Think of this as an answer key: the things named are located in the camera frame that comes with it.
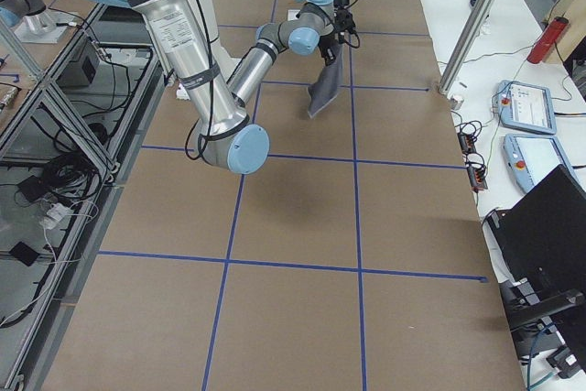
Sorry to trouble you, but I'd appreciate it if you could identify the red cylinder bottle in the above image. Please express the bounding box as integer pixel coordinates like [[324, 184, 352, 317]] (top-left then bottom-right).
[[526, 16, 569, 64]]

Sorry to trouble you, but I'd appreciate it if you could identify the small metal cylinder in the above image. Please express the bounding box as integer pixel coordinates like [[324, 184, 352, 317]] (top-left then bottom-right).
[[449, 94, 464, 111]]

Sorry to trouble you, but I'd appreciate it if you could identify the upper teach pendant tablet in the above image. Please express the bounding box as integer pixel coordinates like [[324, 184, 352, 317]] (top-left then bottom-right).
[[493, 80, 557, 135]]

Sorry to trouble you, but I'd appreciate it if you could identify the grey blue denim towel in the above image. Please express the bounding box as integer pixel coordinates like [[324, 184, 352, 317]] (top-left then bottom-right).
[[308, 43, 343, 118]]

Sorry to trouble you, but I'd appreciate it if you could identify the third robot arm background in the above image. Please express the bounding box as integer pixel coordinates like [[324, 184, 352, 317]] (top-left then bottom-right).
[[1, 0, 65, 44]]

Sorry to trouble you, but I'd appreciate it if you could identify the lower teach pendant tablet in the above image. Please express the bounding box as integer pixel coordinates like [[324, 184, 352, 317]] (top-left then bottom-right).
[[503, 134, 576, 193]]

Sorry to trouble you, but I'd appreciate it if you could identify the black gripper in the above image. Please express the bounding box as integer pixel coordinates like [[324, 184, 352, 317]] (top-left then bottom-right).
[[318, 33, 341, 66], [333, 0, 356, 34]]

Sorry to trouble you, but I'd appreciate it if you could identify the black monitor on stand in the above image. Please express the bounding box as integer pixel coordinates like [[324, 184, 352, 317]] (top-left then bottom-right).
[[485, 165, 585, 340]]

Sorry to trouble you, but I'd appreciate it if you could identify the teach pendant tablet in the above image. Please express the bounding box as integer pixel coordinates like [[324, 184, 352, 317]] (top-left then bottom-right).
[[503, 134, 576, 193], [493, 80, 557, 135]]

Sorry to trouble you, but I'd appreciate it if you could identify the aluminium frame post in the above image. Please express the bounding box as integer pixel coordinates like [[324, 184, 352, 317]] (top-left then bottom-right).
[[438, 0, 494, 95]]

